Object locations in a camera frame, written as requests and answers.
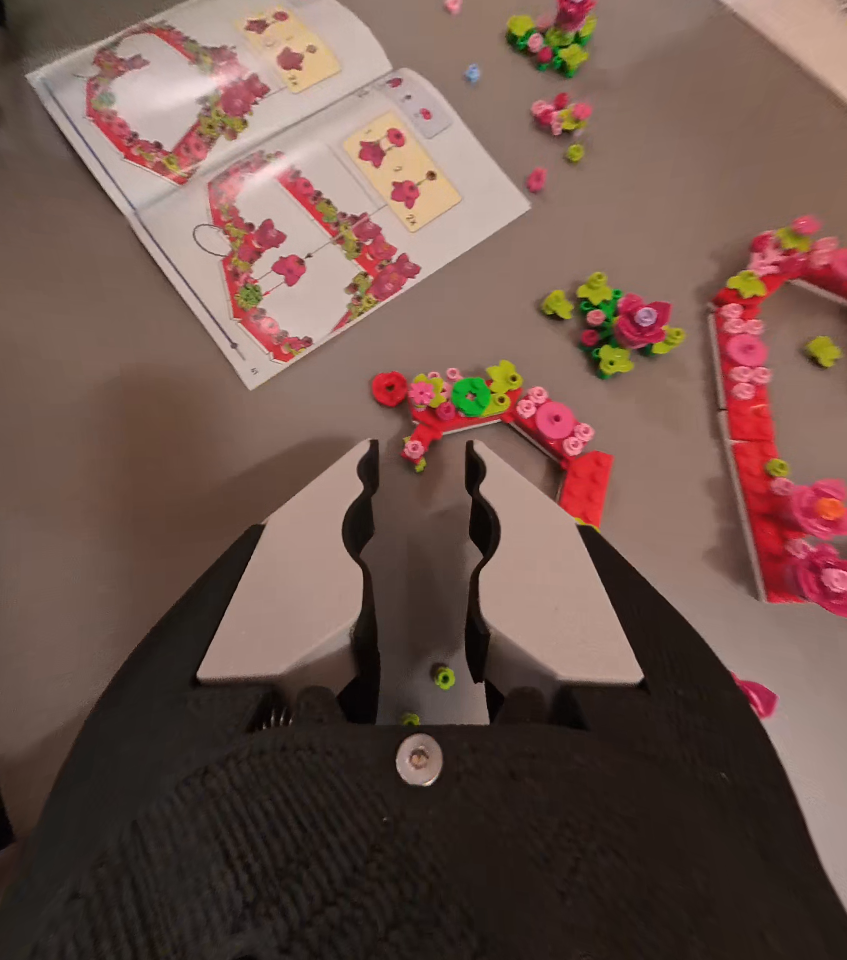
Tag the small pink lego flower cluster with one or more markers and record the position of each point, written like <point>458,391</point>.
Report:
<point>558,116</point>

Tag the lime lego leaf piece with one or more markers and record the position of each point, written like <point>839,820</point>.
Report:
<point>822,351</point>
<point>557,304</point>

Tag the lego instruction booklet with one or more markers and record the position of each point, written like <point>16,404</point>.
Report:
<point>303,315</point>

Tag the magenta lego petal piece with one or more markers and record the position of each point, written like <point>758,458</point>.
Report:
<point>757,694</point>

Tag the large red lego flower frame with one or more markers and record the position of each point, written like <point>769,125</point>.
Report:
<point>750,420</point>

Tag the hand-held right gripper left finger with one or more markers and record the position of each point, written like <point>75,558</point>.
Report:
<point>288,600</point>

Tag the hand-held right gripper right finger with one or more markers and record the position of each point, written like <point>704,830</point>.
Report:
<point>551,600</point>

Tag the small red lego frame section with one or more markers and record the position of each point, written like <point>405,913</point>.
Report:
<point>588,480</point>

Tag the lego flower cluster with tall bloom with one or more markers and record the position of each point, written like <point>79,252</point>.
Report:
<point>555,37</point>

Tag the red round lego piece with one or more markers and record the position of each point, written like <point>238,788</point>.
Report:
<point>381,390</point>

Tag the large green pink lego cluster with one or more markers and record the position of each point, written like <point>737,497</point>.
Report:
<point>637,319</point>

